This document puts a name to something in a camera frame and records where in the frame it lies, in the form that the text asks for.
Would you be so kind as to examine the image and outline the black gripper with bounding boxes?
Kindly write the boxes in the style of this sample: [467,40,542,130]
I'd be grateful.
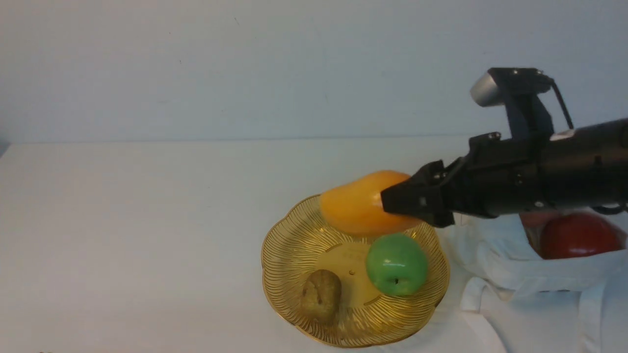
[380,132,545,228]

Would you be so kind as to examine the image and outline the orange mango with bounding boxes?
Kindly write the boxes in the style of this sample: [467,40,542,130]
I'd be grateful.
[320,170,422,237]

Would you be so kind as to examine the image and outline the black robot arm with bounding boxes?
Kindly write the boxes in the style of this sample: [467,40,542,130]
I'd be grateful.
[381,119,628,228]

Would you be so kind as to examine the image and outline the yellow transparent fruit plate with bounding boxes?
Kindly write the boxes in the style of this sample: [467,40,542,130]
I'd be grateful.
[261,195,450,349]

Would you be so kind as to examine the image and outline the white cloth bag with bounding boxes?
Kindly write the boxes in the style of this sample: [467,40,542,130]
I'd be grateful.
[445,214,627,353]

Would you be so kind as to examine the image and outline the brown kiwi fruit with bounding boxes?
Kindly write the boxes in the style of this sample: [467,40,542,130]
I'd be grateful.
[300,270,342,325]

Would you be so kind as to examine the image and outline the green apple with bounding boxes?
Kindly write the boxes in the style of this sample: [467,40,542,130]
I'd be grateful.
[366,234,428,297]

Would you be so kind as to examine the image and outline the pink peach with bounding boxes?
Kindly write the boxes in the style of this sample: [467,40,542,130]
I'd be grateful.
[520,211,562,228]

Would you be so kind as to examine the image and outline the red apple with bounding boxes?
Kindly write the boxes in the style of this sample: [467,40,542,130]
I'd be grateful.
[539,213,625,259]

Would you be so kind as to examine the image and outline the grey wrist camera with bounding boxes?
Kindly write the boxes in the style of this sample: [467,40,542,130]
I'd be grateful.
[470,67,555,139]

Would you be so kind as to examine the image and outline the black camera cable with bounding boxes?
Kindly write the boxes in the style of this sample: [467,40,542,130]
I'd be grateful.
[549,78,575,131]

